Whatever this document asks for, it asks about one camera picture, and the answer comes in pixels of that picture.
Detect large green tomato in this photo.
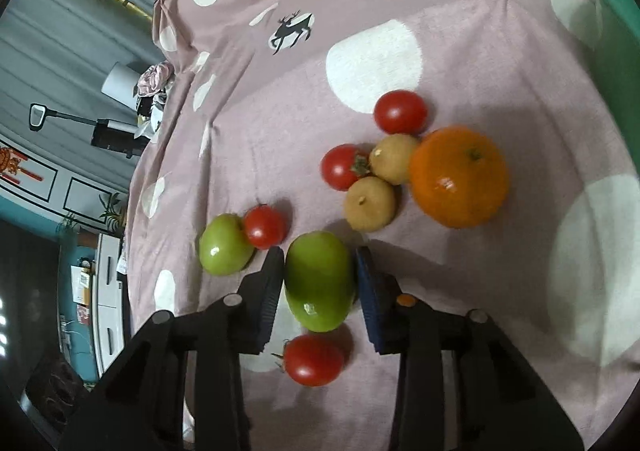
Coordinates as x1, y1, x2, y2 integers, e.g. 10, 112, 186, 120
284, 230, 357, 333

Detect small tan round fruit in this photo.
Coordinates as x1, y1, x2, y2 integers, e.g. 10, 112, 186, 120
369, 134, 421, 186
344, 176, 398, 233

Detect black stick vacuum cleaner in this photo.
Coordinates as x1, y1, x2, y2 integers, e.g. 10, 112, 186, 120
29, 102, 151, 159

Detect pink crumpled cloth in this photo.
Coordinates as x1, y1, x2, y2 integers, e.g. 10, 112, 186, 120
137, 62, 175, 97

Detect small red tomato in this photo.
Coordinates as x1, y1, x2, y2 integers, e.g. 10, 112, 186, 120
243, 204, 288, 250

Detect dark television screen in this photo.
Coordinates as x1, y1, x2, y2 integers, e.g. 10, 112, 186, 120
0, 221, 63, 397

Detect papers on wall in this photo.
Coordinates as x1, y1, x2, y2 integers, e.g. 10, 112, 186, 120
70, 265, 93, 307

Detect white lampshade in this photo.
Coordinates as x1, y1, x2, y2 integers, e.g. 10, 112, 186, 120
101, 62, 143, 109

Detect dark chair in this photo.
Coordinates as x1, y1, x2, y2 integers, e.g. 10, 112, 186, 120
22, 351, 93, 432

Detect red tomato with green stem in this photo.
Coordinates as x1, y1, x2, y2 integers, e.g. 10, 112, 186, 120
320, 144, 372, 192

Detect white cabinet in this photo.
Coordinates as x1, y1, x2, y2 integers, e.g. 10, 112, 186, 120
92, 233, 126, 377

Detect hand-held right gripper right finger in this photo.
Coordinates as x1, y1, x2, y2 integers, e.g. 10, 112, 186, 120
354, 246, 586, 451

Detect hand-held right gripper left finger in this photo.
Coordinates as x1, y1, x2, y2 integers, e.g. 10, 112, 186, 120
59, 246, 286, 451

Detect small green tomato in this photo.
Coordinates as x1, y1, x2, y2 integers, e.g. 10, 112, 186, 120
198, 214, 257, 277

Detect orange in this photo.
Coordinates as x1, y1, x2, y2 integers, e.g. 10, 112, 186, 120
410, 126, 511, 230

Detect red knot wall ornament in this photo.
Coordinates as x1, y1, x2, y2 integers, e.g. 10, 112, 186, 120
0, 147, 45, 187

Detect pink polka dot blanket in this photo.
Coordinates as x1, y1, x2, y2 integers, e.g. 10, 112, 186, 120
122, 0, 640, 451

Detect green plastic tray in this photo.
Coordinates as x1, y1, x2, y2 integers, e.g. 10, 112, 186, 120
582, 0, 640, 127

